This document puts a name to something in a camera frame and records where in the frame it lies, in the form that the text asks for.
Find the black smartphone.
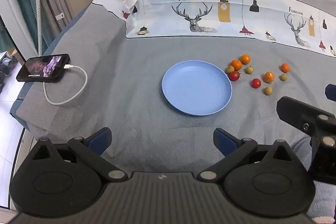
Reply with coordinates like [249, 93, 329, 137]
[16, 54, 71, 82]

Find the pair of shoes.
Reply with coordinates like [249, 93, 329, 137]
[0, 57, 18, 78]

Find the person's grey fleece clothing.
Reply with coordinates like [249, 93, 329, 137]
[291, 135, 336, 224]

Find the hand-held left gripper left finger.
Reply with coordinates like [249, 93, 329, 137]
[28, 127, 129, 183]

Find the blue plate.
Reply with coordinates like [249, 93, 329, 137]
[161, 61, 233, 116]

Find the dotted white pole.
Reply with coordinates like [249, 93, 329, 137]
[34, 0, 44, 55]

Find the white charging cable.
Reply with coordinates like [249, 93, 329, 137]
[43, 64, 88, 105]

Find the deer print quilt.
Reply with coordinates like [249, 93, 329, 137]
[125, 0, 336, 57]

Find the grey bedspread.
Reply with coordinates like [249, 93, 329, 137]
[16, 4, 336, 174]

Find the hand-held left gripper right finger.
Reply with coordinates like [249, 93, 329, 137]
[197, 128, 300, 183]

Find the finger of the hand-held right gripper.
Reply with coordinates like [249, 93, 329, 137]
[325, 84, 336, 102]
[276, 96, 336, 151]

